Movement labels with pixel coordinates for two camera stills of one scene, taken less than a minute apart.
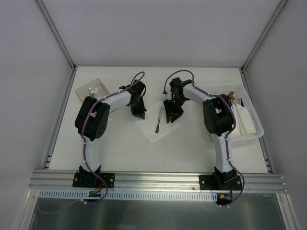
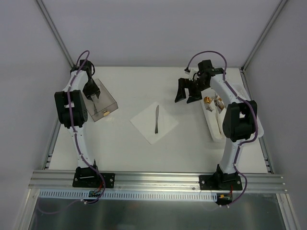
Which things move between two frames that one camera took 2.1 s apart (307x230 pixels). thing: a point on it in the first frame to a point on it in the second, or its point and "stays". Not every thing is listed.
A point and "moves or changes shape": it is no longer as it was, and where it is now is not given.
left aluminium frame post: (57, 33) stays
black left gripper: (137, 105) to (90, 88)
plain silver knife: (160, 114) moves or changes shape
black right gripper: (172, 107) to (188, 84)
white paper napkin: (149, 125) stays
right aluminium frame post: (272, 22) stays
